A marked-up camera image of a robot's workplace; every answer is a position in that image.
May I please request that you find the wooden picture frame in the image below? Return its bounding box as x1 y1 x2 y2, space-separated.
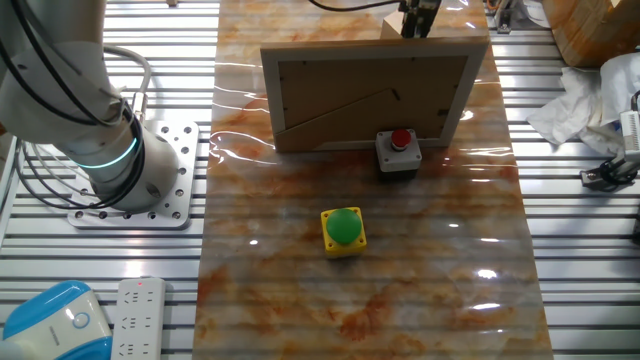
259 35 491 154

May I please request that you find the blue white device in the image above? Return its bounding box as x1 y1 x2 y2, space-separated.
0 279 114 360

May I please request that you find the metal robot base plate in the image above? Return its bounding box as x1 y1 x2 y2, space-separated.
67 119 200 230

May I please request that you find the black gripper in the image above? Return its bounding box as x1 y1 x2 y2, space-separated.
398 0 444 40

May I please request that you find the large light wooden cube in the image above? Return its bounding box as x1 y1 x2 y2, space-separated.
379 10 407 41

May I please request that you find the thick grey cable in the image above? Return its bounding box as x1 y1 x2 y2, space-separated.
102 44 153 124

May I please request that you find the yellow box green button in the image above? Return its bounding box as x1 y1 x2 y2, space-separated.
319 206 367 260

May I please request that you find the aluminium pole stand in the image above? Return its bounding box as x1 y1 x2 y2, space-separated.
487 0 526 34

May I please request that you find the marble pattern mat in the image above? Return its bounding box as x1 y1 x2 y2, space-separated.
191 0 554 360

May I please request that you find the black braided cable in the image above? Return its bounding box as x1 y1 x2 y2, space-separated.
307 0 404 13

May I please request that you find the white power strip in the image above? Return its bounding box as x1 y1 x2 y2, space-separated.
109 276 167 360

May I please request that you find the metal camera bracket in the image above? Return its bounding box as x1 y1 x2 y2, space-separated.
579 155 640 190

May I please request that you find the white crumpled tissue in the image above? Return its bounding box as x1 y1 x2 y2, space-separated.
527 52 640 156

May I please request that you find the small silver camera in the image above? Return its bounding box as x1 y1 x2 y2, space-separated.
618 89 640 164

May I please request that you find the cardboard box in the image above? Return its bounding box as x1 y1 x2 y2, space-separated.
542 0 640 69

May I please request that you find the grey box red button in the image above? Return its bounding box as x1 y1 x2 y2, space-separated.
374 128 424 184

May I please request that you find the black cable loop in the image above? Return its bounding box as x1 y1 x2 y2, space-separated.
0 0 147 211

